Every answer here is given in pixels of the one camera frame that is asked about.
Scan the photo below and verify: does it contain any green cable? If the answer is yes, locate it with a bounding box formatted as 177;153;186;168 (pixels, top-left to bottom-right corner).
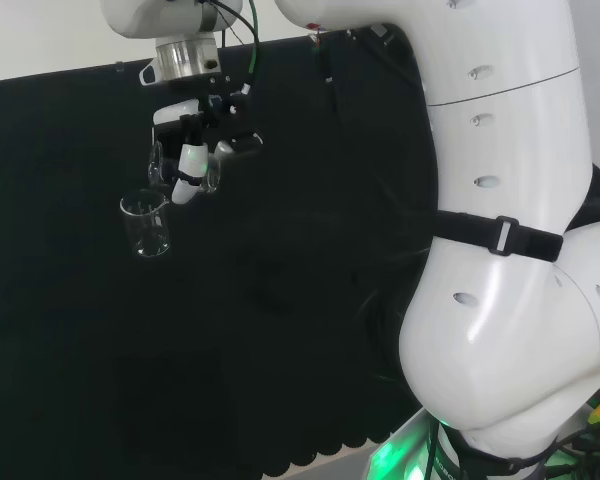
246;0;262;91

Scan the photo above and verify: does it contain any black strap with buckle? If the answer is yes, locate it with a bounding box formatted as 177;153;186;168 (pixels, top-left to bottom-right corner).
432;209;565;264

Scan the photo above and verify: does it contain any black bench cloth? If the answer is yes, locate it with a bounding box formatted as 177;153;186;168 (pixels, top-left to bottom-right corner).
0;29;600;480

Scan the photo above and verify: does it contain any clear glass beaker with spout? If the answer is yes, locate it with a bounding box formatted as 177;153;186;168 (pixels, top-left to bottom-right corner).
119;188;172;259

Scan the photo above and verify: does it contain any small clear glass beaker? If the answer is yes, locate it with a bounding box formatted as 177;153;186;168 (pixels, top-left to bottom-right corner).
147;139;224;197

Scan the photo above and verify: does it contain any black cable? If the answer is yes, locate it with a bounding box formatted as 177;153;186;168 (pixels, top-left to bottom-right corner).
204;0;261;51

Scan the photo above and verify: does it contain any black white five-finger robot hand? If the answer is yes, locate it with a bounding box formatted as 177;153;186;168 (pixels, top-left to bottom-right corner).
152;74;264;207

